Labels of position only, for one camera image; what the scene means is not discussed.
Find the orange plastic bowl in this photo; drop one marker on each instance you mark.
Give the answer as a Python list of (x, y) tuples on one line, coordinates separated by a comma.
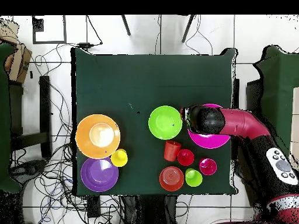
[(84, 140)]

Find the red plastic cup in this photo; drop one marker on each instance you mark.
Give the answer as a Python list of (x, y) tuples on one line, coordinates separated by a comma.
[(185, 158)]

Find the green plastic bowl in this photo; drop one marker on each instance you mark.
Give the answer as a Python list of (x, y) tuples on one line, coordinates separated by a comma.
[(164, 122)]

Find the yellow plastic cup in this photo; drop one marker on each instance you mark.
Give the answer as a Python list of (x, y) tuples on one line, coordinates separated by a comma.
[(119, 158)]

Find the black power adapter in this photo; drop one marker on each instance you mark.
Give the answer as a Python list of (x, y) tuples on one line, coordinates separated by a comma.
[(86, 45)]

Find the black table frame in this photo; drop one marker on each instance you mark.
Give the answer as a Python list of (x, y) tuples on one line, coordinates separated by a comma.
[(45, 116)]

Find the orange-red plastic bowl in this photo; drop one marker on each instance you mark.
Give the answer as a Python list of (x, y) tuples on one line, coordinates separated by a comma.
[(171, 179)]

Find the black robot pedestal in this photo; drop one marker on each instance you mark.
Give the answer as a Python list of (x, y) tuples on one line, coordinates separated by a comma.
[(151, 210)]

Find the crimson plastic cup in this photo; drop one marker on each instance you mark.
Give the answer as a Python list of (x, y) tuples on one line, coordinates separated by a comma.
[(208, 166)]

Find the dark green table cloth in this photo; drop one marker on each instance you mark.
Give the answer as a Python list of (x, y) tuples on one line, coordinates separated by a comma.
[(140, 77)]

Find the pink plastic bowl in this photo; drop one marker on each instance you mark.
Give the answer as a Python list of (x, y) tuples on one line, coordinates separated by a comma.
[(205, 142)]

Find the cardboard box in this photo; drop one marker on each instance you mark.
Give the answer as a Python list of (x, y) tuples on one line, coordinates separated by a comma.
[(17, 63)]

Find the neighbouring green table cloth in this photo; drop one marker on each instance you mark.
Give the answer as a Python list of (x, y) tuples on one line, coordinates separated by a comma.
[(278, 93), (4, 116)]

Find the white box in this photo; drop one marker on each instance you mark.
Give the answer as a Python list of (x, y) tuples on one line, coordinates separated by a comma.
[(295, 116)]

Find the black round floor base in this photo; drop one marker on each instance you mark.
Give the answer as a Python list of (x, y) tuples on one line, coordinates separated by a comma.
[(28, 169)]

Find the black floor frame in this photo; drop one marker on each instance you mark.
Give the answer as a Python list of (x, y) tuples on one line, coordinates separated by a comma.
[(49, 42)]

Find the purple plastic bowl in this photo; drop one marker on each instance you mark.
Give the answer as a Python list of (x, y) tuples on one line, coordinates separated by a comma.
[(99, 175)]

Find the black power brick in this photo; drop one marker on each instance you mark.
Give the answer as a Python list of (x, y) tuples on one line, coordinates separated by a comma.
[(94, 206)]

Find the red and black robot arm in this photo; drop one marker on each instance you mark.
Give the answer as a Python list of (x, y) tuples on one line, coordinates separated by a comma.
[(243, 123)]

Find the black tripod leg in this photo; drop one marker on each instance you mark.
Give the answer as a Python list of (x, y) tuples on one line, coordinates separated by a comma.
[(187, 29), (126, 25)]

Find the light green plastic cup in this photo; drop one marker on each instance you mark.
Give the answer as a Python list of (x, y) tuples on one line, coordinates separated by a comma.
[(193, 178)]

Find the orange-red plastic cup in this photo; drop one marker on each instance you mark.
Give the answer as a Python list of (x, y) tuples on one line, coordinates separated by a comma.
[(171, 151)]

